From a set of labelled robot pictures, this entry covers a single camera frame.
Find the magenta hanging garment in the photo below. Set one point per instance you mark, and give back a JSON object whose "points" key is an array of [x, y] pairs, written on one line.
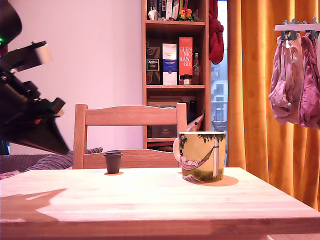
{"points": [[309, 100]]}

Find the dark brown coffee capsule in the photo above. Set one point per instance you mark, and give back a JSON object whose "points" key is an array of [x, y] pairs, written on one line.
{"points": [[113, 162]]}

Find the white drying rack with pegs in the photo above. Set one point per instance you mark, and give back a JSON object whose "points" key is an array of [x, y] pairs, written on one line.
{"points": [[295, 27]]}

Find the orange curtain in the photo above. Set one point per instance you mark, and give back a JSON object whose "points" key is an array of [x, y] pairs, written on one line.
{"points": [[255, 75]]}

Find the red whisky box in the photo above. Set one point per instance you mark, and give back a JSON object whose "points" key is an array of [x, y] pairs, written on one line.
{"points": [[186, 57]]}

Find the dark patterned whisky box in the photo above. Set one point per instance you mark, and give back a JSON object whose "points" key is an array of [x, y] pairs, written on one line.
{"points": [[153, 65]]}

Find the wooden chair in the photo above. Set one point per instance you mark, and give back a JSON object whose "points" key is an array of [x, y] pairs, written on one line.
{"points": [[130, 116]]}

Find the pink cloth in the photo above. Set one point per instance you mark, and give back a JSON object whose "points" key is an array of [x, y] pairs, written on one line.
{"points": [[7, 175]]}

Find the colourful parrot figurine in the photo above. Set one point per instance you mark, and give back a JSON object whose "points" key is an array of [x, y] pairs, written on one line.
{"points": [[185, 13]]}

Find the black gift box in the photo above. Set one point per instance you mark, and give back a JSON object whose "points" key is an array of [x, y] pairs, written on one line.
{"points": [[164, 131]]}

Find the small miniature bottle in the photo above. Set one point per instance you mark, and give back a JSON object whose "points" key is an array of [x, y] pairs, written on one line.
{"points": [[186, 80]]}

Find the patterned paper cone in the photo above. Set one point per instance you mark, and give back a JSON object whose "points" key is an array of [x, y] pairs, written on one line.
{"points": [[195, 123]]}

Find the clear glass bottle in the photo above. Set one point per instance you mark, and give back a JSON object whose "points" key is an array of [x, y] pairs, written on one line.
{"points": [[196, 70]]}

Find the wooden bookshelf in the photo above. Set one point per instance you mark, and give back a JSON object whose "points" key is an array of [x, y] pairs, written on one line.
{"points": [[175, 87]]}

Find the white book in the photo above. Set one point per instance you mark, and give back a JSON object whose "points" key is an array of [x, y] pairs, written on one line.
{"points": [[169, 8]]}

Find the white figurine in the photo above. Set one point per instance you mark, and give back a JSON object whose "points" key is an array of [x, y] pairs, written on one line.
{"points": [[153, 13]]}

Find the knotted red cloth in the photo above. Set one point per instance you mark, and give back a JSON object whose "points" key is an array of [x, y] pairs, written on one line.
{"points": [[215, 45]]}

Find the dark purple sofa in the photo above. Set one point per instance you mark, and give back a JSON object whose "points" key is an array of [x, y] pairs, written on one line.
{"points": [[15, 162]]}

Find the white and blue whisky box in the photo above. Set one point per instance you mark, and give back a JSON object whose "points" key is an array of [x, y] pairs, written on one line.
{"points": [[169, 67]]}

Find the yellow illustrated hammock mug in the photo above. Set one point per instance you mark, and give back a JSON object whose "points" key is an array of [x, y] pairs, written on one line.
{"points": [[200, 155]]}

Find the pale pink hanging garment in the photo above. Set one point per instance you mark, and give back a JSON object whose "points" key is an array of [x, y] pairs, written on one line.
{"points": [[283, 95]]}

